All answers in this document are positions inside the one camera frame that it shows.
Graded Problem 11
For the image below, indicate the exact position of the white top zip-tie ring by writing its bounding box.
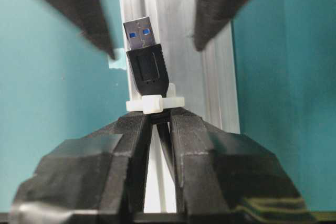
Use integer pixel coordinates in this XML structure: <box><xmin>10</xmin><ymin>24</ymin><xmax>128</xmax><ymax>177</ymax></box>
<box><xmin>125</xmin><ymin>83</ymin><xmax>185</xmax><ymax>115</ymax></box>

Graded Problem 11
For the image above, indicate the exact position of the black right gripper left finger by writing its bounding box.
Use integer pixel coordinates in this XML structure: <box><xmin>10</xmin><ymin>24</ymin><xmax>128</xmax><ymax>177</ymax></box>
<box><xmin>9</xmin><ymin>112</ymin><xmax>152</xmax><ymax>223</ymax></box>

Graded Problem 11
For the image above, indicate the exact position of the teal tape piece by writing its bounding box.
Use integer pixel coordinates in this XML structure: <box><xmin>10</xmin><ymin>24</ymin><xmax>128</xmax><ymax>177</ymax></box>
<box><xmin>108</xmin><ymin>48</ymin><xmax>127</xmax><ymax>70</ymax></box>

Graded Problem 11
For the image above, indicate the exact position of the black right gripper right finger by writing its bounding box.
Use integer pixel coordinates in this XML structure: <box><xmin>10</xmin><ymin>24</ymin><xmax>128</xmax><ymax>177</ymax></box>
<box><xmin>170</xmin><ymin>110</ymin><xmax>316</xmax><ymax>223</ymax></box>

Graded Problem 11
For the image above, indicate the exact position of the black USB cable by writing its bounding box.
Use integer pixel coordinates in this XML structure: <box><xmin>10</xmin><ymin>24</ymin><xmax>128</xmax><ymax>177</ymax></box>
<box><xmin>122</xmin><ymin>16</ymin><xmax>176</xmax><ymax>183</ymax></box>

